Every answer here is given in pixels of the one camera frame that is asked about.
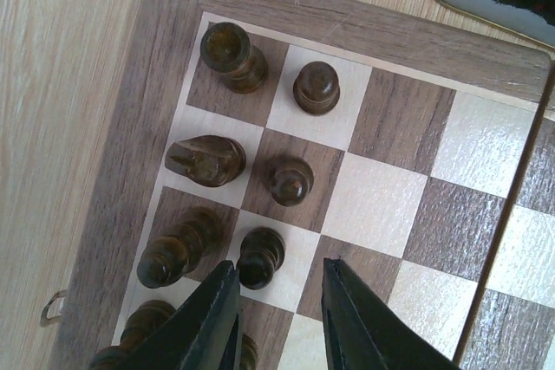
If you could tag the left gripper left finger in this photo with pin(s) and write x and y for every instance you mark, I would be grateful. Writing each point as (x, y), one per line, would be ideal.
(205, 332)

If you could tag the dark chess queen piece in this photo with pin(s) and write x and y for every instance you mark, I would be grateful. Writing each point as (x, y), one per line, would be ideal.
(142, 323)

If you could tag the metal board latch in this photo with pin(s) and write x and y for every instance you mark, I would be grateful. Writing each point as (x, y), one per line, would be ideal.
(52, 311)

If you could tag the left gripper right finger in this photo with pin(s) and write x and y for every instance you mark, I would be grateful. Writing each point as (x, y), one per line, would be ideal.
(361, 332)

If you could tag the dark chess bishop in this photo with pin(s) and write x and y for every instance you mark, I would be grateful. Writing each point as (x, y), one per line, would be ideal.
(180, 249)

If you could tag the dark chess rook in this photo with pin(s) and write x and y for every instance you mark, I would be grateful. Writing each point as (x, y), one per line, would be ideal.
(226, 49)

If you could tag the dark chess knight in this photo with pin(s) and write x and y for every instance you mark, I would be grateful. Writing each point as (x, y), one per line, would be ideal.
(207, 160)

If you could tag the dark chess pawn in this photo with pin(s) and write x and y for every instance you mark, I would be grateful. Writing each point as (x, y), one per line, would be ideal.
(262, 254)
(316, 89)
(249, 354)
(290, 180)

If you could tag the wooden chess board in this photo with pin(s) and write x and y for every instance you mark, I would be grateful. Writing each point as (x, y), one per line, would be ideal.
(412, 168)

